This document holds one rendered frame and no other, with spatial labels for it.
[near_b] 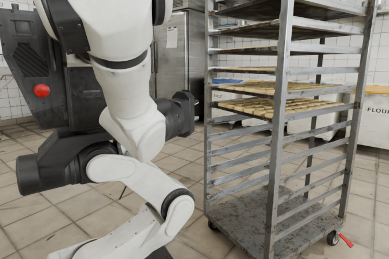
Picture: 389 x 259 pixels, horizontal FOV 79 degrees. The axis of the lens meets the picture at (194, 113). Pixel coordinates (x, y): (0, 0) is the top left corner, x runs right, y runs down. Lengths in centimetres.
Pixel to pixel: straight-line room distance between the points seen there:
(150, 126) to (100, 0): 20
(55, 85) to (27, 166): 24
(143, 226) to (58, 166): 40
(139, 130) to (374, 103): 281
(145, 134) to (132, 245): 66
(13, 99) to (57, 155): 417
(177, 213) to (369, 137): 252
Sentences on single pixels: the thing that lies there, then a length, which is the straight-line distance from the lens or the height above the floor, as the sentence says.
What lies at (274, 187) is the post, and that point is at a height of 52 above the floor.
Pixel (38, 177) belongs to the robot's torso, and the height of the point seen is 69.
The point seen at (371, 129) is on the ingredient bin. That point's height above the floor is 32.
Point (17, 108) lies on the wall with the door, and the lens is 493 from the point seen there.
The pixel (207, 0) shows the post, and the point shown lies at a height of 129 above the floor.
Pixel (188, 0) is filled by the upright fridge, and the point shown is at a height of 189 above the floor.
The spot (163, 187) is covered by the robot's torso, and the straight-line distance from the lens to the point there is 91.
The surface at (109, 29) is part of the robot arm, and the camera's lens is 26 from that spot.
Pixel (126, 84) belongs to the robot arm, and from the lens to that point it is 30.
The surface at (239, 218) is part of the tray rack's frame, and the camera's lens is 145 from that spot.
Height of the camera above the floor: 99
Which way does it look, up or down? 12 degrees down
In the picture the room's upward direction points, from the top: straight up
